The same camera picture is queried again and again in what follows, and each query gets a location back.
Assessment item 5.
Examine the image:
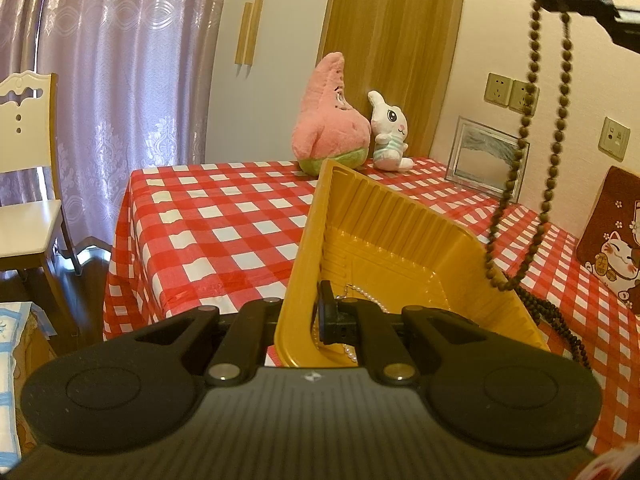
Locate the clear framed sand picture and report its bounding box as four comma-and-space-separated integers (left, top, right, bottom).
445, 116, 531, 205

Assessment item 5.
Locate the white rabbit plush toy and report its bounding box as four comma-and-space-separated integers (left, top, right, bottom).
367, 90, 415, 172

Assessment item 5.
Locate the purple patterned curtain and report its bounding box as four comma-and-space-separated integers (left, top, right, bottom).
0, 0, 234, 247

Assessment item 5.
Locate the wooden wardrobe handle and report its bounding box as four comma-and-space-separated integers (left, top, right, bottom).
244, 0, 265, 79
235, 2, 253, 79

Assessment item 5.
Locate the white wooden chair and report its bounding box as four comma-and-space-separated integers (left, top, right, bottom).
0, 72, 82, 307

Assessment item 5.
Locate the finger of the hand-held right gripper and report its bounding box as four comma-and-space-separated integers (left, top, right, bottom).
538, 0, 640, 54

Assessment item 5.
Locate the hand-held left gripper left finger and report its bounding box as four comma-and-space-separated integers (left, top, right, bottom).
136, 298, 284, 387

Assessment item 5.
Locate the beige wall socket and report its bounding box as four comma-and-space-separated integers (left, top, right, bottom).
509, 79, 540, 115
484, 72, 515, 107

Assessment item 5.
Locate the yellow plastic tray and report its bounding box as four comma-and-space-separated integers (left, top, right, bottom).
275, 158, 551, 369

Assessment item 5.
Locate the white wardrobe door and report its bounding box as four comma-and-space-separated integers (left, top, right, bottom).
207, 0, 337, 167

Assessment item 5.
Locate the red white checkered tablecloth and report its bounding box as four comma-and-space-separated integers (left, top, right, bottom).
102, 156, 640, 457

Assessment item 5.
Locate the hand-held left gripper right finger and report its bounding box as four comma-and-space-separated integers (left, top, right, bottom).
317, 280, 541, 387

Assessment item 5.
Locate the white pearl necklace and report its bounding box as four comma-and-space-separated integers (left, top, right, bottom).
310, 284, 392, 362

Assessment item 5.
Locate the blue white patterned cloth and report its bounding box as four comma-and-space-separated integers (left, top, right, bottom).
0, 300, 57, 467

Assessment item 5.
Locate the red white cloth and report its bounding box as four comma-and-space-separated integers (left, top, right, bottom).
575, 439, 640, 480

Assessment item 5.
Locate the brown lucky cat cushion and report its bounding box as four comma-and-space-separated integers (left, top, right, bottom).
575, 165, 640, 317

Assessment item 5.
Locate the pink star plush toy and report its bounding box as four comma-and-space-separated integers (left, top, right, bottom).
291, 52, 372, 177

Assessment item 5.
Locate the wooden wardrobe panel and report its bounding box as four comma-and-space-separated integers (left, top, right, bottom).
316, 0, 470, 159

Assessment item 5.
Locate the brown bead necklace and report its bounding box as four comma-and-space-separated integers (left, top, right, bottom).
482, 0, 594, 372

